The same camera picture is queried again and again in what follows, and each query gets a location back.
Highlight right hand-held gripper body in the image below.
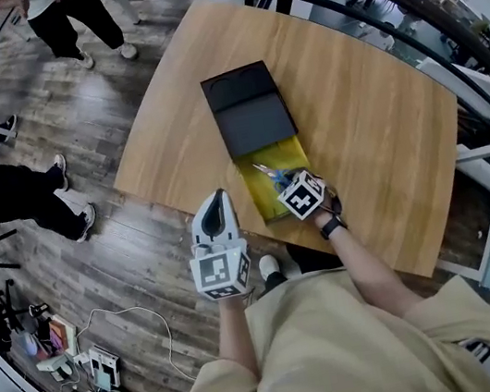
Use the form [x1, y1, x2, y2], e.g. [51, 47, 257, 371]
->
[273, 166, 332, 225]

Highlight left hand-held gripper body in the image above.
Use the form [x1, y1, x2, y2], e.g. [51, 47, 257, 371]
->
[186, 234, 259, 305]

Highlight blue-handled scissors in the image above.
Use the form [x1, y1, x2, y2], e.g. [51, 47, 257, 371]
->
[251, 153, 306, 199]

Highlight yellow box with black lid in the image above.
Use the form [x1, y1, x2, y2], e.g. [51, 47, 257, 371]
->
[197, 55, 321, 234]

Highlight person's left forearm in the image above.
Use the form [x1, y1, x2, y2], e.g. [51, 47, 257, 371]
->
[208, 292, 263, 384]

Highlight person's right forearm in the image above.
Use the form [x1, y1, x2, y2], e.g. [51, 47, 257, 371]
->
[312, 195, 427, 332]

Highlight black wristwatch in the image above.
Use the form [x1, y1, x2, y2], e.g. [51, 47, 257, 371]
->
[316, 213, 350, 242]

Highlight person's white shoe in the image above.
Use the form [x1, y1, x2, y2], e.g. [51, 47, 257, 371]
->
[256, 252, 285, 285]

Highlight person's black trouser leg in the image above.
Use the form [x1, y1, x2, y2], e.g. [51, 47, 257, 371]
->
[285, 233, 347, 278]

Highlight person's beige shirt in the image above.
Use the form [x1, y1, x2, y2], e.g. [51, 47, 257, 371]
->
[144, 239, 490, 392]

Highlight white cable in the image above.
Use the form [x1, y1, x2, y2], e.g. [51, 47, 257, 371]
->
[69, 291, 200, 392]

